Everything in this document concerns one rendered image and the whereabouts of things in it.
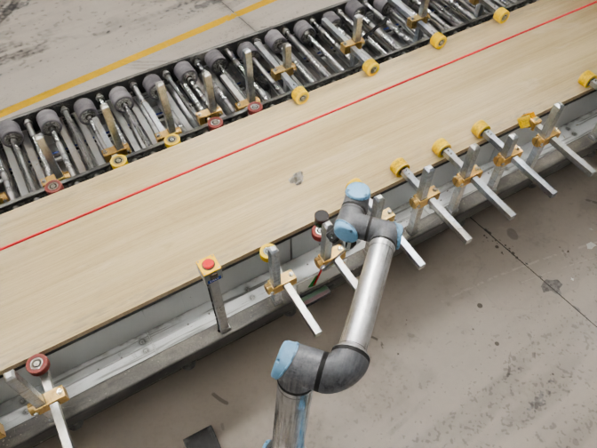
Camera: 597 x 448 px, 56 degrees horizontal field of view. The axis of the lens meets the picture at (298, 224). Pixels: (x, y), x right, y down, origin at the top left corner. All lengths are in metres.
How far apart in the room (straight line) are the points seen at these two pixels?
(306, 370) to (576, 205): 2.85
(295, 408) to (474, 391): 1.64
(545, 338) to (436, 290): 0.64
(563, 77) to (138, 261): 2.45
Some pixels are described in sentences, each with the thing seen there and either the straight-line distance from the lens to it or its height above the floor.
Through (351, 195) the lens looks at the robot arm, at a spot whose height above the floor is 1.38.
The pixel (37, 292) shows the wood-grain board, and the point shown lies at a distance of 2.55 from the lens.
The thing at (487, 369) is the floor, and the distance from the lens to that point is 3.30.
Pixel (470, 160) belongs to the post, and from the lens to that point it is 2.59.
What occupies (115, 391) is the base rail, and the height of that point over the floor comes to 0.70.
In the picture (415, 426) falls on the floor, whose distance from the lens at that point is 3.10.
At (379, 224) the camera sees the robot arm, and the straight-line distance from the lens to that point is 1.94.
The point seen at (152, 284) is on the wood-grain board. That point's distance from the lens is 2.41.
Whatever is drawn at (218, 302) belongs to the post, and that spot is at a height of 0.96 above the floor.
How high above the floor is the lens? 2.92
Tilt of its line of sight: 54 degrees down
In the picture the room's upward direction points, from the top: straight up
